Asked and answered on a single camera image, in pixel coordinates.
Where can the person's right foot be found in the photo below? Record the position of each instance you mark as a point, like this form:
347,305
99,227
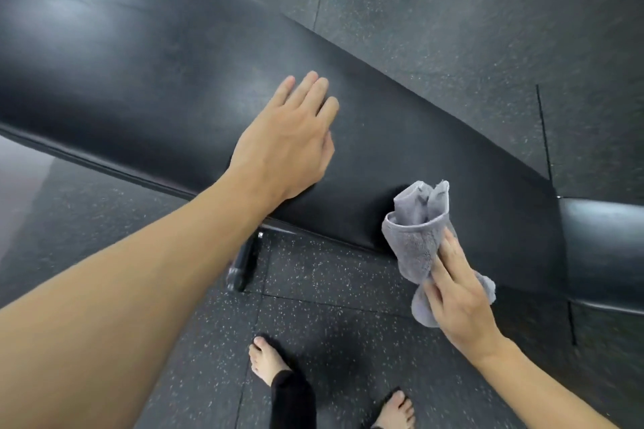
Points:
397,411

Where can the person's left hand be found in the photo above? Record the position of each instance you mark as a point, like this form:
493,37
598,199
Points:
287,142

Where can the person's right hand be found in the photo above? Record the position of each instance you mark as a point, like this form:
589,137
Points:
463,303

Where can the person's foot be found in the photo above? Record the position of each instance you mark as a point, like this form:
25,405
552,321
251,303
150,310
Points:
397,411
266,358

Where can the black trousers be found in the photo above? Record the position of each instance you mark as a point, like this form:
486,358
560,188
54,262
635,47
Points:
292,403

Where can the person's left forearm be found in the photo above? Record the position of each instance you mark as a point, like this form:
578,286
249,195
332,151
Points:
100,333

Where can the person's right forearm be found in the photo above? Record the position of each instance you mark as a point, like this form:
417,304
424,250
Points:
543,393

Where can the black padded gym bench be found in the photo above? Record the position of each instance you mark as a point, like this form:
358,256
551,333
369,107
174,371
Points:
151,66

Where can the person's left foot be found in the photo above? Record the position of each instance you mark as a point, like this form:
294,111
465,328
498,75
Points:
266,358

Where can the grey towel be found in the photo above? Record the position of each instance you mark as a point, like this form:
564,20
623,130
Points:
412,242

